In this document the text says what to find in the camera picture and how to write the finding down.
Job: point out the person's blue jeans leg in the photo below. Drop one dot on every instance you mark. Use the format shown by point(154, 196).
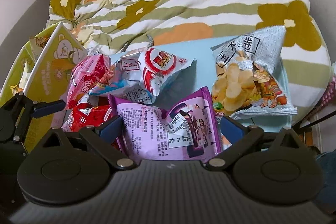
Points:
point(326, 166)

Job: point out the mustard floral pillow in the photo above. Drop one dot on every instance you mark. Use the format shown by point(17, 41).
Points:
point(65, 2)

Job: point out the green and white snack packet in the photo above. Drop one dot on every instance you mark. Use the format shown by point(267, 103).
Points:
point(39, 42)

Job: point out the red and white snack packet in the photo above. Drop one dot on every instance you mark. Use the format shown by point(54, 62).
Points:
point(160, 66)

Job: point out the purple snack packet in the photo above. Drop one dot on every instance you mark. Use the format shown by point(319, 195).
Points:
point(157, 134)

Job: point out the pink knitted cloth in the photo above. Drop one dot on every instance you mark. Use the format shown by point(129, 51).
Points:
point(331, 94)

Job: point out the cream snack packet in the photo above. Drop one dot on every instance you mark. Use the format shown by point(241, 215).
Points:
point(52, 69)

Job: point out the striped floral blanket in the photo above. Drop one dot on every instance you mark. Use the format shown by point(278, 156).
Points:
point(183, 3)

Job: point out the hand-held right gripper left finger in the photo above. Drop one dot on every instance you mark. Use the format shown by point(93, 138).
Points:
point(113, 127)

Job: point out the pink snack packet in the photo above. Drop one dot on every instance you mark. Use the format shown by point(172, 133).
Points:
point(84, 74)

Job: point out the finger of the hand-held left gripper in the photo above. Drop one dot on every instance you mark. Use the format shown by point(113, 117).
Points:
point(50, 107)

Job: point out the grey bed headboard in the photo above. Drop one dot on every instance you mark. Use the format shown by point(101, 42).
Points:
point(23, 19)

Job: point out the grey crisps packet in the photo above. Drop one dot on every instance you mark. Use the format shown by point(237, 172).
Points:
point(249, 77)

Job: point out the yellow-green cardboard box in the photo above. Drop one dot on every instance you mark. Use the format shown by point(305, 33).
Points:
point(15, 64)

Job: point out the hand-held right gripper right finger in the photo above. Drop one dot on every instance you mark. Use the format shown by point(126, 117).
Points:
point(231, 127)

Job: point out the blue and white snack packet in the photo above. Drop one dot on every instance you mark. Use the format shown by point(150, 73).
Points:
point(123, 82)

